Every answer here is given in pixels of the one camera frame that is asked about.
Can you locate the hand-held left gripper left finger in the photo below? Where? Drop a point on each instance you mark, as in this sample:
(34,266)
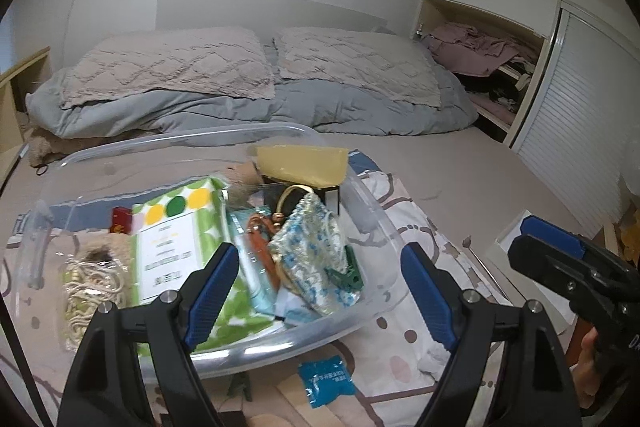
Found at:
(210,297)

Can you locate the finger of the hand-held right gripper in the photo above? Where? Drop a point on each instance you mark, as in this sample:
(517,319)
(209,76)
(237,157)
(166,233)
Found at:
(555,234)
(545,262)

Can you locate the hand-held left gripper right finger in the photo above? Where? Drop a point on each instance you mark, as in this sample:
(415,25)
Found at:
(430,297)

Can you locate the dark green clip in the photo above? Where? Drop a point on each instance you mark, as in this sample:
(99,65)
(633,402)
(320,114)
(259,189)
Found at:
(345,279)

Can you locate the blue floral fabric pouch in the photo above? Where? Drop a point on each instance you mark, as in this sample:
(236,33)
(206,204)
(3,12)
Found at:
(305,252)

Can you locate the clear plastic storage bin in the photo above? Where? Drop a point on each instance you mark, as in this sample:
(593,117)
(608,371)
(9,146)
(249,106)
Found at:
(367,212)

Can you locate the gold bangle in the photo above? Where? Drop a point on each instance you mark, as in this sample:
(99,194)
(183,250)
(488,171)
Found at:
(286,194)

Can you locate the blue foil packet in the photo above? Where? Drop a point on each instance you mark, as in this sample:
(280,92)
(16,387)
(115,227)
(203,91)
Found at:
(327,382)

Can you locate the person's right hand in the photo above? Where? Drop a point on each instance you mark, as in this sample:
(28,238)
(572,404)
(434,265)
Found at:
(587,372)

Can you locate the white shallow box tray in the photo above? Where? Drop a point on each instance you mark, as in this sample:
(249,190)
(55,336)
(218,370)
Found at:
(505,257)

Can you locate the light blue sachet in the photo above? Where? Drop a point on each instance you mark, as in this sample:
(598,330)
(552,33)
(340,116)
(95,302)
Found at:
(250,267)

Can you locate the green dotted tissue pack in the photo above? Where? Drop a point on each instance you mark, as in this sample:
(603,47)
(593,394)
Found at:
(165,257)

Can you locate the cartoon printed blanket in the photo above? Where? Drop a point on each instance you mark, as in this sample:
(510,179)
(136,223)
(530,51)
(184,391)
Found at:
(395,374)

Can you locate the small red box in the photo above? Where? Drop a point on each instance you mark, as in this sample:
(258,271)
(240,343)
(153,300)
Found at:
(121,221)

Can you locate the white shutter door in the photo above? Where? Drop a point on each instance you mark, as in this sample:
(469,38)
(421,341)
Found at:
(575,117)

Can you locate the thin wooden board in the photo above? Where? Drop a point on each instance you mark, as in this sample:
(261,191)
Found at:
(292,404)

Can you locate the yellow plastic pouch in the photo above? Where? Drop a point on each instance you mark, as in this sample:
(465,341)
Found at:
(305,164)

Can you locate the cream closet niche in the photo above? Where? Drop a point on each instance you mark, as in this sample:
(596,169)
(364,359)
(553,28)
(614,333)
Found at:
(535,72)

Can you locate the grey duvet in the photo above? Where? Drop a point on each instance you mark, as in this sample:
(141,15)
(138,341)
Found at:
(350,113)

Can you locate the pile of clothes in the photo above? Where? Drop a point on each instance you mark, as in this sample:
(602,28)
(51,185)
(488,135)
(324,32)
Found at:
(465,52)

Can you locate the brown plush toy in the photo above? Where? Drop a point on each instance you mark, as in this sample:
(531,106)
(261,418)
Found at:
(45,147)

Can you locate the beige textured pillow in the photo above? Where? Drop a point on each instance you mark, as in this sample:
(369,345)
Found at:
(355,62)
(170,67)

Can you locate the long wooden shelf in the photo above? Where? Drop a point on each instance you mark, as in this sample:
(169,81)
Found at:
(20,77)

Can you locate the white headboard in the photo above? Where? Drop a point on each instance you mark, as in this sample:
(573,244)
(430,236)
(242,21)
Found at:
(275,12)

